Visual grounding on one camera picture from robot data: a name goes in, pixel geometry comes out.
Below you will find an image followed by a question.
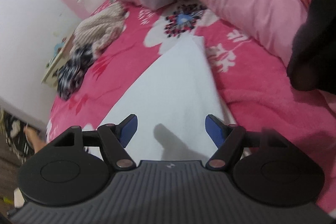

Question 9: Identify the white bear sweatshirt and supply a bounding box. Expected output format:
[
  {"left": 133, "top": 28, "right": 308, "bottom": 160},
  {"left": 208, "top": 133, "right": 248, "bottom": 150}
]
[{"left": 101, "top": 36, "right": 227, "bottom": 163}]

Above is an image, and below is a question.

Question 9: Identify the pink floral bed blanket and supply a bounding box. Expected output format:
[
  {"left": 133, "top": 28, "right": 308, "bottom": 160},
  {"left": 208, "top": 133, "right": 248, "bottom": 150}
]
[{"left": 47, "top": 0, "right": 335, "bottom": 213}]

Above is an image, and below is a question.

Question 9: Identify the black white plaid shirt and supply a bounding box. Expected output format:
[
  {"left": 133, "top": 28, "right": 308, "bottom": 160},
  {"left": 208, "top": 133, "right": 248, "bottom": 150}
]
[{"left": 56, "top": 44, "right": 95, "bottom": 101}]

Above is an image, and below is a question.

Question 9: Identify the operator left leg and foot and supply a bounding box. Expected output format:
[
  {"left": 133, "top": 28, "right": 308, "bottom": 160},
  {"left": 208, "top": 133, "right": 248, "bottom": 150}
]
[{"left": 23, "top": 126, "right": 47, "bottom": 153}]

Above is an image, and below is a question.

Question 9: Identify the operator leg and foot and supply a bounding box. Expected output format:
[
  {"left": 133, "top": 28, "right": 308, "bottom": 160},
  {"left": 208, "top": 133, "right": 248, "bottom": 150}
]
[
  {"left": 287, "top": 0, "right": 335, "bottom": 94},
  {"left": 23, "top": 126, "right": 47, "bottom": 153}
]

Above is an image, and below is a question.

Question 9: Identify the cream bedside nightstand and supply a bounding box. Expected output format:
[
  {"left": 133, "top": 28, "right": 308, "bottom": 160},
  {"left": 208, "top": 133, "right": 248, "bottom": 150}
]
[{"left": 42, "top": 31, "right": 74, "bottom": 89}]

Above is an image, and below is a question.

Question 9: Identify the operator right leg and foot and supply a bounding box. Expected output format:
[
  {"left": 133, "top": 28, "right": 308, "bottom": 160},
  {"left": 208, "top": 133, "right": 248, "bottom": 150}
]
[{"left": 287, "top": 0, "right": 335, "bottom": 94}]

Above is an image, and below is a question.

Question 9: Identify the beige checked garment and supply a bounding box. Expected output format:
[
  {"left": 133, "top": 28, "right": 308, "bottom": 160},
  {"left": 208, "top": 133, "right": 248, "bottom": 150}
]
[{"left": 71, "top": 1, "right": 126, "bottom": 59}]

